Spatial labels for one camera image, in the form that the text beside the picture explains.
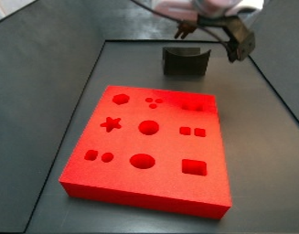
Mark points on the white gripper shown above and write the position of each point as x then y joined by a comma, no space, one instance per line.
189,9

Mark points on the brown three prong object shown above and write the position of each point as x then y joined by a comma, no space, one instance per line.
185,29

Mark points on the red foam shape block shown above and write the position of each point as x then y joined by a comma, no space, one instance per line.
152,153

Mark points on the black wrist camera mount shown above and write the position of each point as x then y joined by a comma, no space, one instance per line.
243,39

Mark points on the black curved fixture bracket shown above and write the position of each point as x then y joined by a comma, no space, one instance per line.
185,61

